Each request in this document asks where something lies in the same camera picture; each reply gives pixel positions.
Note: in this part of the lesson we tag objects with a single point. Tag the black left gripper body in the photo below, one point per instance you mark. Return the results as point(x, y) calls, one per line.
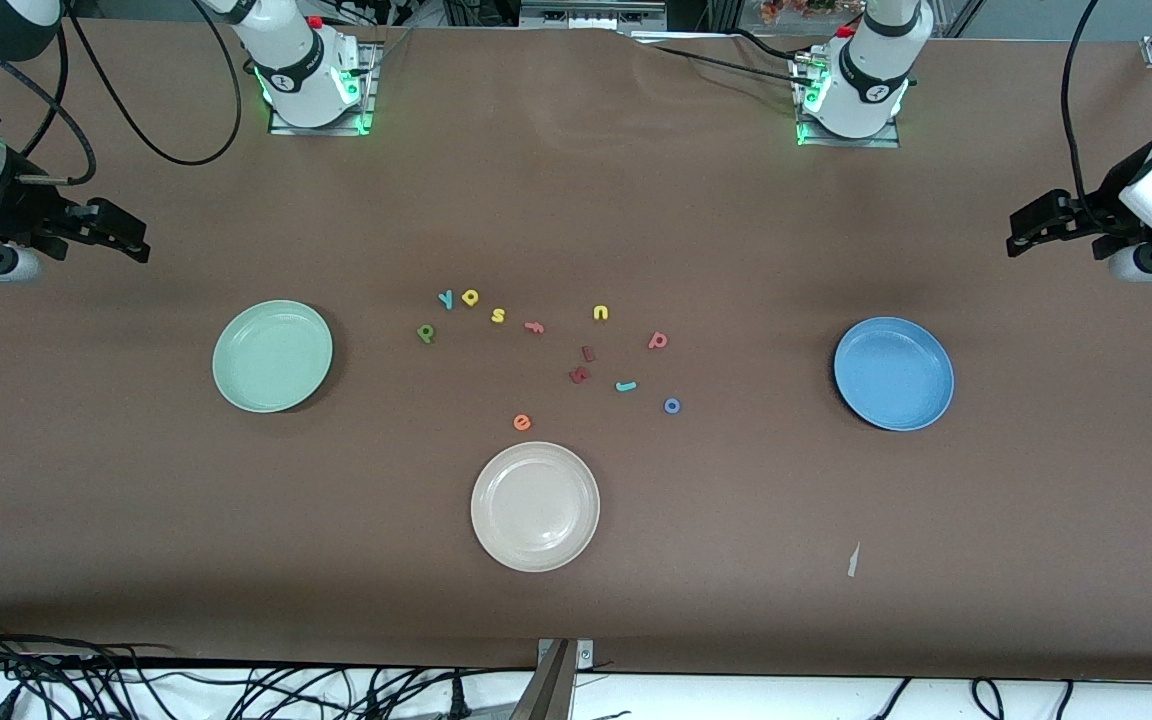
point(1102, 204)

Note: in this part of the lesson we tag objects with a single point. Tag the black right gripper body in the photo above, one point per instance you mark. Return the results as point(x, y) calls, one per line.
point(14, 212)

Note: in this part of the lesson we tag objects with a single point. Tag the green foam letter p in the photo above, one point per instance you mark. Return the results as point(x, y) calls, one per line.
point(426, 334)

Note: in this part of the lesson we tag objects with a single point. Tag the teal foam letter y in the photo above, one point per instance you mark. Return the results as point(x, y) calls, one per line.
point(447, 299)

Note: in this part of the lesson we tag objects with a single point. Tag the yellow letter o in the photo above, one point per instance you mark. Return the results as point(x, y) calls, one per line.
point(470, 297)

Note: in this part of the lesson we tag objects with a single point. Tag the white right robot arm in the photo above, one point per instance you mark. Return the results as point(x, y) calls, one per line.
point(301, 70)

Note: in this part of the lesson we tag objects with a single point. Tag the green round plate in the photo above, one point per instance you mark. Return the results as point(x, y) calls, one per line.
point(273, 356)

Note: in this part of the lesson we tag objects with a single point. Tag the blue round plate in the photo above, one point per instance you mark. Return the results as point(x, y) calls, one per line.
point(893, 373)

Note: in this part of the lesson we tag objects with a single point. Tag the orange artificial flowers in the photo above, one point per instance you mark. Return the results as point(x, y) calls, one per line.
point(796, 8)

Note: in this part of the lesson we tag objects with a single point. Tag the white tape scrap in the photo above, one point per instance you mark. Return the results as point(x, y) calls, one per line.
point(853, 562)

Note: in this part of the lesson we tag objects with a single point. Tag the brown table cover sheet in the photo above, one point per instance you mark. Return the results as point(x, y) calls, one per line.
point(576, 200)

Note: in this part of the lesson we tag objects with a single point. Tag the dark red foam letter k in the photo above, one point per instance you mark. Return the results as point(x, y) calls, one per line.
point(580, 376)

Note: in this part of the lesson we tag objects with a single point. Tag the grey metal equipment box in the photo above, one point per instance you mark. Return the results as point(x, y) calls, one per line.
point(591, 12)

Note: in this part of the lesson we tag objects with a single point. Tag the beige round plate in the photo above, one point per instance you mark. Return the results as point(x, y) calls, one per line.
point(535, 506)

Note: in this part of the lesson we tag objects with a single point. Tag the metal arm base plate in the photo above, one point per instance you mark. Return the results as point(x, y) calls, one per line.
point(851, 143)
point(286, 128)

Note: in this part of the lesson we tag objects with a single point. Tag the grey metal post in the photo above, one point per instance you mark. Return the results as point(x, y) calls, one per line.
point(548, 690)

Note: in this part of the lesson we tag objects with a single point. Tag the small metal bracket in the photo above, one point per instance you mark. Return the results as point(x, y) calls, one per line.
point(585, 655)

